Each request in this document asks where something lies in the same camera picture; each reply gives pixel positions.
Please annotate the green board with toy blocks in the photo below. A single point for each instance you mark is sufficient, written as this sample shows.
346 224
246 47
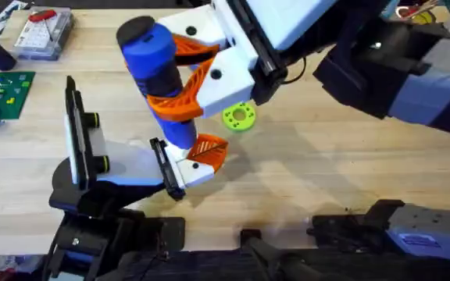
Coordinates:
2 93

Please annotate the clear plastic box with tools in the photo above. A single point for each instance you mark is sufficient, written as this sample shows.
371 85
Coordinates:
43 35

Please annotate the black rail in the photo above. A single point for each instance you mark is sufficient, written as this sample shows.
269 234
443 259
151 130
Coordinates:
217 269

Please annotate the white flat box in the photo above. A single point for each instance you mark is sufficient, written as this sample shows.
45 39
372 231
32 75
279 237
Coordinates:
4 17

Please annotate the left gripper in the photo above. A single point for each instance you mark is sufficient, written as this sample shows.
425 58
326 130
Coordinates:
135 164

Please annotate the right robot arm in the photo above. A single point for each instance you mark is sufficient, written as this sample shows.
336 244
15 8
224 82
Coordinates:
436 99

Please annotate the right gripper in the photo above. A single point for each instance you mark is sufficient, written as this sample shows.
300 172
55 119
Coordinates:
287 23

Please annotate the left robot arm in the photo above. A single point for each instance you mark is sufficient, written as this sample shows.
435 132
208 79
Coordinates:
92 244

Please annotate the green disc with holes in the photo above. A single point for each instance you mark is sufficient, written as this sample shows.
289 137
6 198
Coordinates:
231 119

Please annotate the red and yellow tools heap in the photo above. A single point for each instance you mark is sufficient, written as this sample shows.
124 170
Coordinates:
416 13

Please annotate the blue electric screwdriver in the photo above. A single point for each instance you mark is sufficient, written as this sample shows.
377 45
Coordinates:
151 54

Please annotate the left wrist upright black plate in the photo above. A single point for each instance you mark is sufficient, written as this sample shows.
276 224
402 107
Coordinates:
78 132

